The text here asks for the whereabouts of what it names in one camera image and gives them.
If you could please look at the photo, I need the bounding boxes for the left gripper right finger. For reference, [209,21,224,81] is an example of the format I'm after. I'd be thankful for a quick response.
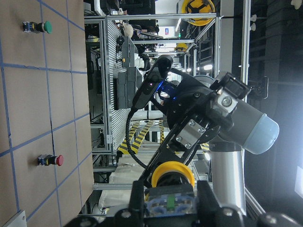
[197,181,224,227]

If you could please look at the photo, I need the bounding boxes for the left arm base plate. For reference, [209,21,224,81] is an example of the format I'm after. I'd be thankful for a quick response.
[3,210,27,227]

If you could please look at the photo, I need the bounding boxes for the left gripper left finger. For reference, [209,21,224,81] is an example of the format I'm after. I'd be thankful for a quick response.
[127,181,144,227]

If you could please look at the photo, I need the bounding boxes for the red push button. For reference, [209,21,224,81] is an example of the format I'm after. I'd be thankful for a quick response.
[37,155,64,166]

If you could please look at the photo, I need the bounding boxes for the yellow push button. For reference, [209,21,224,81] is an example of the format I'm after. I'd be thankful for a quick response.
[144,161,196,219]

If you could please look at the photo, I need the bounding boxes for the yellow hard hat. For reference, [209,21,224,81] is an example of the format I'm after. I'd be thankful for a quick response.
[181,0,215,26]

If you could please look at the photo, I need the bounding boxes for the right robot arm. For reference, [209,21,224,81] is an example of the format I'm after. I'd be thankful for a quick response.
[141,72,279,212]

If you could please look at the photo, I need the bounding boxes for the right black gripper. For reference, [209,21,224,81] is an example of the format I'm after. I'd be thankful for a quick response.
[140,69,234,187]

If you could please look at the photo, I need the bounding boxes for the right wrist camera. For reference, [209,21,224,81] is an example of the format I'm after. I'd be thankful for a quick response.
[131,55,173,111]

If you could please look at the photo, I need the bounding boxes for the black camera cable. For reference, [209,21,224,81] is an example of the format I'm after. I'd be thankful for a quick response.
[125,106,152,170]

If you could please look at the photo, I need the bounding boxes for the green push button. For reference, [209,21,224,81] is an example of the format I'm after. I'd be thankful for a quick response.
[23,21,53,34]

